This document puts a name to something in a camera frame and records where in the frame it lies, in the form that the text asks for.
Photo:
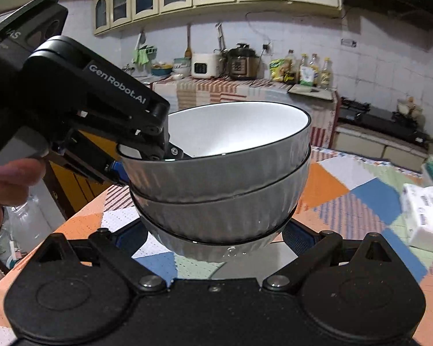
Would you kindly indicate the clear plastic bottle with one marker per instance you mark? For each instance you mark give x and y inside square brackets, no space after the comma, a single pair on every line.
[32,220]

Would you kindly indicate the white wall socket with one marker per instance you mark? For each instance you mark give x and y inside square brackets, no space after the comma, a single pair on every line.
[349,43]

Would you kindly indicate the green snack packet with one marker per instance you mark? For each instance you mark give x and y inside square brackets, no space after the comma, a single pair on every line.
[278,71]

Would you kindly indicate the cream base cabinet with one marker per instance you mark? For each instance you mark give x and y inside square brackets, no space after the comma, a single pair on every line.
[357,144]

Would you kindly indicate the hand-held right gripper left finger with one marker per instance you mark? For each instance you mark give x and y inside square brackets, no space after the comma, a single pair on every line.
[128,239]

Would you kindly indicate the black gas stove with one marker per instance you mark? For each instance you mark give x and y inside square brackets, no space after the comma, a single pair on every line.
[382,119]

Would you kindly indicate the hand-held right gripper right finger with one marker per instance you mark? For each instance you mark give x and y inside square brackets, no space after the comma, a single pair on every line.
[297,239]

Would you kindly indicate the grey ribbed bowl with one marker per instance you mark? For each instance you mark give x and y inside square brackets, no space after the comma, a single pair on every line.
[216,252]
[220,220]
[220,176]

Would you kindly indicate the yellow wooden cabinet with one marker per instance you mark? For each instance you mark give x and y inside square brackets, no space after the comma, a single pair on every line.
[75,191]

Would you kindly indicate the steel pressure cooker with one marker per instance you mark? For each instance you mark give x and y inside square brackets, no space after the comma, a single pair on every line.
[242,63]

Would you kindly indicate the white and blue bowl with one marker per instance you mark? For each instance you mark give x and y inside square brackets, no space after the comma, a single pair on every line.
[182,66]

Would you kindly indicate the white rice cooker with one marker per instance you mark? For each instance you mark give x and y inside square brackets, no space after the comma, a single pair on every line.
[205,65]

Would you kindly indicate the green cloth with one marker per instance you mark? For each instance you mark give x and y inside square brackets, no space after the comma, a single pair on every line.
[142,57]

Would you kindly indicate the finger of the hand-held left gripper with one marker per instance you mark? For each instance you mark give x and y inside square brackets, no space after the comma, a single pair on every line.
[158,147]
[114,170]

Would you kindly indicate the cooking oil bottle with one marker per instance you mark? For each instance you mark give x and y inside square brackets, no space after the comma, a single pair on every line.
[325,74]
[291,66]
[306,72]

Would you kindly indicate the pale teapot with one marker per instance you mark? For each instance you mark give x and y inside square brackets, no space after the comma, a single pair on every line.
[407,108]

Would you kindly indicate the person's left hand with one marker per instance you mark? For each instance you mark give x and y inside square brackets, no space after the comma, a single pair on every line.
[7,187]

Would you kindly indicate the white tissue pack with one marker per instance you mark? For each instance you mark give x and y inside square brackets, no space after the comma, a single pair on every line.
[425,216]

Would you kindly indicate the pale cutting board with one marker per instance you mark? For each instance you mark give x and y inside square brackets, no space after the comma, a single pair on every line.
[310,92]

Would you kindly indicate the patchwork tablecloth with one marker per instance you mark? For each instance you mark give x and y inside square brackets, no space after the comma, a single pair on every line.
[346,187]

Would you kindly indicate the wooden spatula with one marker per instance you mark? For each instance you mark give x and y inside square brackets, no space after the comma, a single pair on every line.
[188,48]

